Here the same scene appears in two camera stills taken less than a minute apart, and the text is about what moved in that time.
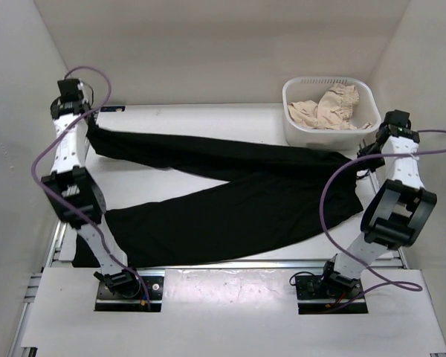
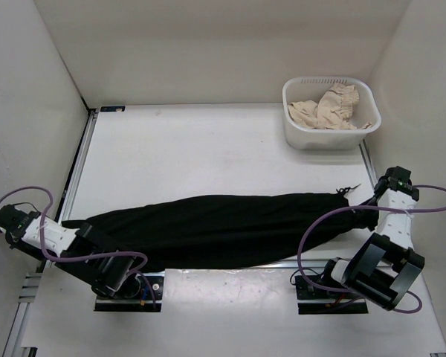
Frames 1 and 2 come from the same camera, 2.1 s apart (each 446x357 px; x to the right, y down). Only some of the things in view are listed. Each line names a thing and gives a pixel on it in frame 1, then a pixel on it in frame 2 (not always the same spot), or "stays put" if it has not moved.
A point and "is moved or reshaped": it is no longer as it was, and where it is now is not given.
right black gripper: [370, 165] to [369, 223]
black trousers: [276, 191] is moved or reshaped
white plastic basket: [330, 111] stays put
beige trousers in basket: [331, 111] stays put
